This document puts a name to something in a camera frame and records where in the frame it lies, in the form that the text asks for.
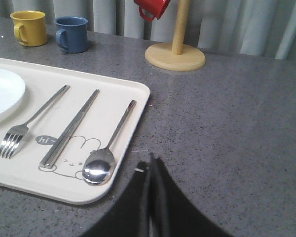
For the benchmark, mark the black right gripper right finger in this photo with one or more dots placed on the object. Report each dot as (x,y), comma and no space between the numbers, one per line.
(173,215)

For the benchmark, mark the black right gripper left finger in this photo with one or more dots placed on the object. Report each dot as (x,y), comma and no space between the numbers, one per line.
(129,216)

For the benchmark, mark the silver metal spoon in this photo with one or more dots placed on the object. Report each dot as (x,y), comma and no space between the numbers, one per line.
(99,166)

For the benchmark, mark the silver metal fork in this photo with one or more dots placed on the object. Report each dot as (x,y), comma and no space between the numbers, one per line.
(16,133)

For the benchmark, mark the white round plate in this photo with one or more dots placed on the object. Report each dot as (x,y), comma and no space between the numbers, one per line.
(12,89)

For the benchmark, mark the beige rabbit serving tray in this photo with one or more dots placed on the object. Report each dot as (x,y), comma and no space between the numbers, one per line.
(64,180)

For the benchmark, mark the wooden mug tree stand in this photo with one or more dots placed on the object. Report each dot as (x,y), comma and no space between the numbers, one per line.
(177,56)

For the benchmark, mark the blue enamel mug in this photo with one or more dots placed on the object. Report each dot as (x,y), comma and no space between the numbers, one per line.
(71,34)

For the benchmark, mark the red enamel mug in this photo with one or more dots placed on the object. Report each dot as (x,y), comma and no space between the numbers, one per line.
(151,9)

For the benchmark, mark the yellow enamel mug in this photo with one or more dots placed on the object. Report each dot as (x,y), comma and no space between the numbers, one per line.
(29,27)

